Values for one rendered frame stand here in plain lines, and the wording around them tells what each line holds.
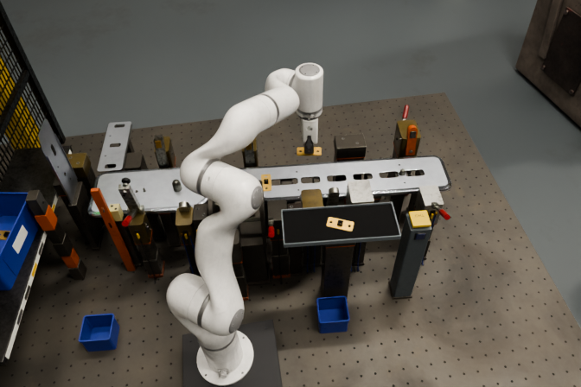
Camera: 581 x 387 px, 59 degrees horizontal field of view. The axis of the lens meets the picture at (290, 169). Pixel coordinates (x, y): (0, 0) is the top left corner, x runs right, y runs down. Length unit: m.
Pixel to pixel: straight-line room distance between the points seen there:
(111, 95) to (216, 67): 0.85
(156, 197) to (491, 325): 1.33
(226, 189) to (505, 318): 1.27
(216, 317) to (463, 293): 1.06
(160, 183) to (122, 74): 2.44
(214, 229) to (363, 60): 3.18
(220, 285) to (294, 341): 0.62
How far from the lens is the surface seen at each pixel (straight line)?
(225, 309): 1.42
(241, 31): 4.69
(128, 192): 1.78
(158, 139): 2.05
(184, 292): 1.48
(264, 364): 1.81
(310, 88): 1.52
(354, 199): 1.78
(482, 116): 3.96
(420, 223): 1.69
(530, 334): 2.13
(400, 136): 2.11
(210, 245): 1.33
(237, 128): 1.23
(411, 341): 1.99
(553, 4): 4.04
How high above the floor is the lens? 2.48
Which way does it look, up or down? 47 degrees down
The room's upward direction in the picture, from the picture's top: 2 degrees counter-clockwise
